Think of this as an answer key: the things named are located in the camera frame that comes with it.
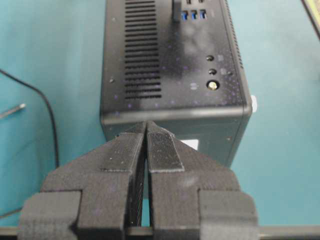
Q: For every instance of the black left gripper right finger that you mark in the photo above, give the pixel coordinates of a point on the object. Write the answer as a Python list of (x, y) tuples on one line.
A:
[(193, 197)]

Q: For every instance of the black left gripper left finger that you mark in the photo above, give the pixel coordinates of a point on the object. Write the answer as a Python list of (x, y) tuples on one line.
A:
[(94, 197)]

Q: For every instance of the black mini PC box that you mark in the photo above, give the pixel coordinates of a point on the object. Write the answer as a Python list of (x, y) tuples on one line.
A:
[(176, 63)]

